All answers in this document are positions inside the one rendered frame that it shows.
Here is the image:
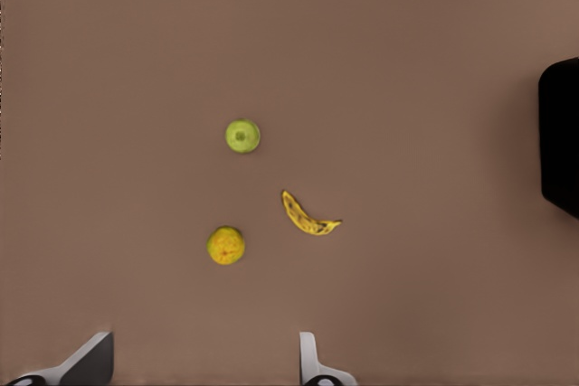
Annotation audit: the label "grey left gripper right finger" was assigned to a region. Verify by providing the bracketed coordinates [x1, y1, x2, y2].
[299, 331, 358, 386]

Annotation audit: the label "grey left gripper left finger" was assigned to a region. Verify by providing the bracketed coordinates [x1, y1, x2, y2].
[2, 331, 115, 386]

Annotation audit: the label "green apple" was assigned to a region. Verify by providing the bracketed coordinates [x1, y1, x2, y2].
[224, 118, 261, 155]

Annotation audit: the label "black storage box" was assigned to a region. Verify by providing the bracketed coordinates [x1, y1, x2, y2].
[537, 56, 579, 220]

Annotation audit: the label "yellow-orange round fruit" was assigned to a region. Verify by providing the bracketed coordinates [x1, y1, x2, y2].
[206, 225, 246, 267]

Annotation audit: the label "spotted yellow banana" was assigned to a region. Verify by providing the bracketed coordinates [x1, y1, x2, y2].
[281, 189, 344, 237]

